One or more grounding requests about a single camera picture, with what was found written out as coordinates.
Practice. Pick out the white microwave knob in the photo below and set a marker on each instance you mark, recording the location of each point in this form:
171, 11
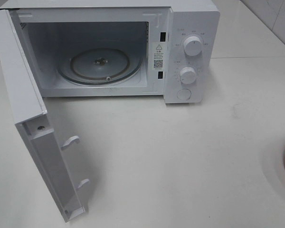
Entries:
188, 75
192, 45

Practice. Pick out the white warning label sticker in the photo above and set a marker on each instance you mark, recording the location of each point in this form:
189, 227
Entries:
158, 55

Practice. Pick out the white microwave oven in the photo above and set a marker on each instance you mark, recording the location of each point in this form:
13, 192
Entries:
58, 29

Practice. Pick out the round door release button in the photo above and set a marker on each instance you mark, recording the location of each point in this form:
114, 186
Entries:
184, 94

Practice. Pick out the white microwave door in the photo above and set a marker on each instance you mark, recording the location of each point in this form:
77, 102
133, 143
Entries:
30, 114

